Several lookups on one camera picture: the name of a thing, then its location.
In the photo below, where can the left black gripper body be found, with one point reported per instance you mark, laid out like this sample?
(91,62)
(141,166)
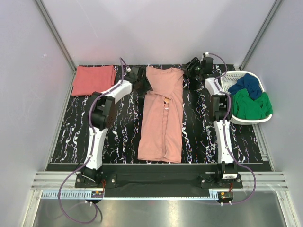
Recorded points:
(143,86)

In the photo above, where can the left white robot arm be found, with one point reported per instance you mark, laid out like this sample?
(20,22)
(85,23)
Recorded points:
(102,114)

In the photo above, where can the blue t shirt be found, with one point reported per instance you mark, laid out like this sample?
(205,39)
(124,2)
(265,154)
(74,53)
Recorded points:
(248,82)

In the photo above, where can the pink t shirt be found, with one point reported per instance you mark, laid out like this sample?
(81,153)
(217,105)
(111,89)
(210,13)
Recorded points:
(161,132)

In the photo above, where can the white plastic laundry basket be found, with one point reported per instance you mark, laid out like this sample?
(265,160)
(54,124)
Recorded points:
(229,79)

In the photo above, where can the white slotted cable duct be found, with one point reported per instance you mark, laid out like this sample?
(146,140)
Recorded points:
(115,195)

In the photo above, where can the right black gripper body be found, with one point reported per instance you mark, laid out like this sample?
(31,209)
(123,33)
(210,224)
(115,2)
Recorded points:
(195,69)

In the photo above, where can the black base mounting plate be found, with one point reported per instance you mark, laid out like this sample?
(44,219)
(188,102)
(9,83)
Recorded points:
(96,177)

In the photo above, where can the folded red t shirt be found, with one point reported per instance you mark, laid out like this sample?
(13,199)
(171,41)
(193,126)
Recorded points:
(93,79)

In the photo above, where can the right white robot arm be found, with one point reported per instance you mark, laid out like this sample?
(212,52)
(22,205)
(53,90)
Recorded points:
(220,112)

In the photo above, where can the green t shirt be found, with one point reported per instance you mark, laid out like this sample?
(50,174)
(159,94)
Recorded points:
(245,108)

